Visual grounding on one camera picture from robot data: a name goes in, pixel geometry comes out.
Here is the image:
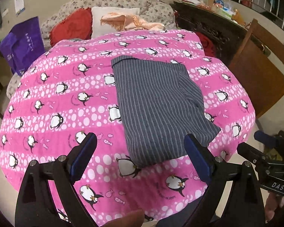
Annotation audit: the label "grey pinstriped suit jacket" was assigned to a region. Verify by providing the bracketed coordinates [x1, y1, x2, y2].
[111, 56, 221, 168]

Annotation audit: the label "person's right hand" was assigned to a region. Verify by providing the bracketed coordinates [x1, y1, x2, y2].
[264, 192, 284, 222]

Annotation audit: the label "person's left hand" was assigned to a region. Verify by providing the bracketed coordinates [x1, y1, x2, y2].
[102, 210, 145, 227]

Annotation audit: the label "brown wooden chair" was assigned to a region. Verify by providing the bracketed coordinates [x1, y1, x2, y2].
[229, 19, 284, 118]

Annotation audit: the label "pink penguin print quilt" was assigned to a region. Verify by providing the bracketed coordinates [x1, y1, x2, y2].
[0, 30, 255, 225]

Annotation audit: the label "dark carved wooden cabinet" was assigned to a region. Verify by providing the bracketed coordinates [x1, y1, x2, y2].
[170, 1, 247, 66]

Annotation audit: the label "purple tote bag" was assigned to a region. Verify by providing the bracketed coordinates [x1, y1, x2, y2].
[0, 16, 45, 76]

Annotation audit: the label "clutter items on cabinet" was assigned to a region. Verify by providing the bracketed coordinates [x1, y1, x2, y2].
[181, 0, 248, 28]

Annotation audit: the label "white pillow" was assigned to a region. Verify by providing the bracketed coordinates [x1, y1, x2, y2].
[91, 7, 140, 38]

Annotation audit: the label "red heart shaped pillow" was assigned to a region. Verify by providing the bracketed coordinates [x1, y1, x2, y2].
[50, 8, 93, 47]

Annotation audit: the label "peach fringed cloth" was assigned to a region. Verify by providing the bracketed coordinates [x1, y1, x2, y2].
[100, 12, 165, 32]

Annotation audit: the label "grey floral bedding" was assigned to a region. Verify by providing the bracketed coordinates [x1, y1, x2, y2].
[5, 0, 177, 100]

